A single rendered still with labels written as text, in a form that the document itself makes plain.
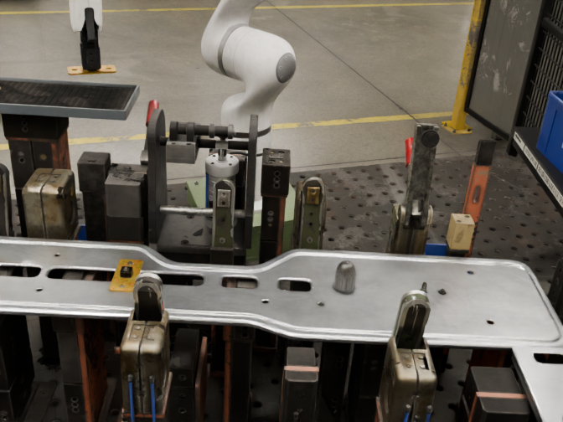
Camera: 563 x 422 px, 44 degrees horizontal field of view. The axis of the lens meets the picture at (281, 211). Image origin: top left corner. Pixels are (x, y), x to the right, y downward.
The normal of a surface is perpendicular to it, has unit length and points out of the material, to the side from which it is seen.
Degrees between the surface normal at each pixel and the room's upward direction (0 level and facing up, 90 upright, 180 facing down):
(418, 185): 81
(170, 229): 0
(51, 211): 90
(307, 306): 0
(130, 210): 90
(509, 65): 91
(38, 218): 90
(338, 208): 0
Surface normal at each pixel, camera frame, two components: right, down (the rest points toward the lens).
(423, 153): 0.00, 0.36
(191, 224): 0.06, -0.87
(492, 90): -0.95, 0.12
